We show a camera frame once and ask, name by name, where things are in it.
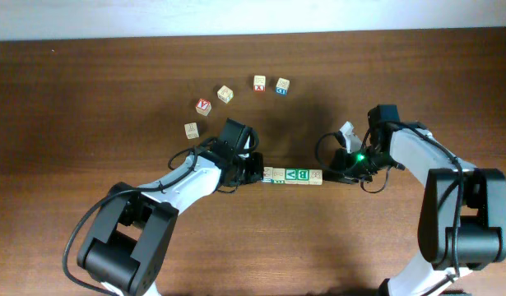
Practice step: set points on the wooden block red X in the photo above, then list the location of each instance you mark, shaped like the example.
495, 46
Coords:
259, 83

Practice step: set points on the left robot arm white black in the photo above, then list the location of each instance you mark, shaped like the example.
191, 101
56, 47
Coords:
126, 244

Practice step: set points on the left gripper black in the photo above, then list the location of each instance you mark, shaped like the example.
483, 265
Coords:
255, 159

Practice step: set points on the wooden block plain drawing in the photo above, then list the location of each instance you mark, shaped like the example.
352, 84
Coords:
191, 130

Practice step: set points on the wooden block yellow side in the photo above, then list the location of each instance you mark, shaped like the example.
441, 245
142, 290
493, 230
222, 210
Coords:
225, 94

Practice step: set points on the wooden block green B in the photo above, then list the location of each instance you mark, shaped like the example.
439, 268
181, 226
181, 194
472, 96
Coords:
302, 176

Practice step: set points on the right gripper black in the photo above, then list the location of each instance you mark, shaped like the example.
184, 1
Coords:
342, 173

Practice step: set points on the wooden block green E side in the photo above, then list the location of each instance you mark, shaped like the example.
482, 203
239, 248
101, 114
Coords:
278, 175

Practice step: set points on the wooden block blue D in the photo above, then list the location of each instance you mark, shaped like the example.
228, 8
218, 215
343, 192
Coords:
282, 86

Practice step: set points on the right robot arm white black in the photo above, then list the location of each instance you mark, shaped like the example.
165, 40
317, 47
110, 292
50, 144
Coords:
462, 226

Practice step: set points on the wooden block green V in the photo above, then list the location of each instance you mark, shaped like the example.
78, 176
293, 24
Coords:
291, 176

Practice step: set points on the wooden block plain picture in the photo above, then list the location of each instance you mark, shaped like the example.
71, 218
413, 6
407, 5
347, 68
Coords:
315, 177

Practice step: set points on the wooden block red A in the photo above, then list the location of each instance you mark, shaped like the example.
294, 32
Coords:
203, 107

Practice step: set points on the wooden block baseball blue side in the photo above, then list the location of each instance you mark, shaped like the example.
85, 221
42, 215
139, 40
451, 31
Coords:
267, 174

